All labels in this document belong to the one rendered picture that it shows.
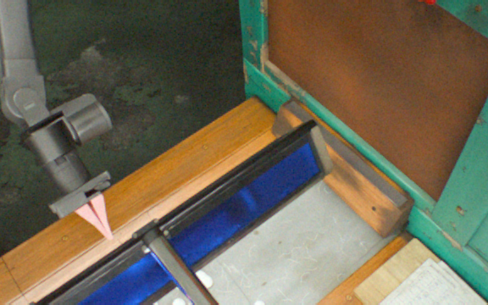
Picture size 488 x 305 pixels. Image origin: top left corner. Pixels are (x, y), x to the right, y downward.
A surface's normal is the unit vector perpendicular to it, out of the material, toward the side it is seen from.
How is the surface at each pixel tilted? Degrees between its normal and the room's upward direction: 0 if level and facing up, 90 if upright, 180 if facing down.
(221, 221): 58
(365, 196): 66
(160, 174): 0
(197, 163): 0
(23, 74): 42
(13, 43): 35
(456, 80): 90
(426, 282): 0
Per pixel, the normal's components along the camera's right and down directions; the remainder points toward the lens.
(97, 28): -0.04, -0.57
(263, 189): 0.50, 0.22
